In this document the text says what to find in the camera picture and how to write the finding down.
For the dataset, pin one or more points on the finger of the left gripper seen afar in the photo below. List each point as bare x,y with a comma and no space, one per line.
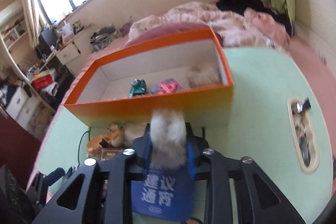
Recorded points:
42,182

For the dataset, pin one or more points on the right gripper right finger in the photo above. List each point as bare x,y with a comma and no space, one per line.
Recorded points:
236,188

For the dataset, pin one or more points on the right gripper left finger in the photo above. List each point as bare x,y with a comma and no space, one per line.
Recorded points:
100,191

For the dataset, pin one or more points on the blue rectangular case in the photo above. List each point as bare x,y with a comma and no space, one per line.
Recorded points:
165,194

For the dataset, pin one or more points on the white fluffy pompom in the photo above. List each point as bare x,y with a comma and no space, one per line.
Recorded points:
168,137

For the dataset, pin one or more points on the orange doll figure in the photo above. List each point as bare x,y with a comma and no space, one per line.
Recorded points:
117,135

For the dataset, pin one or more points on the green cartoon lap table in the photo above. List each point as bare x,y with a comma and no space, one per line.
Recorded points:
292,149

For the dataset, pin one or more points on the black binder clip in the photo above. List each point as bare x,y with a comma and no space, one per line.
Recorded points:
301,106

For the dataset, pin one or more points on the green toy car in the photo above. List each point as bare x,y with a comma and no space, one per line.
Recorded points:
138,88

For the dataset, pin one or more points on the red white box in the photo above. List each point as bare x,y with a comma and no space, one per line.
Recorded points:
45,81

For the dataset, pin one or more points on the pink toy item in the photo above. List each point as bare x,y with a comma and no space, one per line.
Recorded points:
166,87

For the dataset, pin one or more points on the white drawer cabinet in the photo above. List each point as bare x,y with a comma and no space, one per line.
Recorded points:
68,53

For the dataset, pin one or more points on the orange yellow storage box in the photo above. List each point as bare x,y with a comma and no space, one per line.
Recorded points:
186,72

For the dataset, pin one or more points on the grey clothes pile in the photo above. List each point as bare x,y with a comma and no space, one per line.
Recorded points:
101,38

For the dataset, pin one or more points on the pink crumpled blanket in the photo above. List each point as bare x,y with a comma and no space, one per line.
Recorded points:
252,29

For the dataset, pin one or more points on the beige curtain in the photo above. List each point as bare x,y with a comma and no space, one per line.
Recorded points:
35,20

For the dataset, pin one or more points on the black clothes pile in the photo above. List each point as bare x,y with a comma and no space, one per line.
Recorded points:
239,6

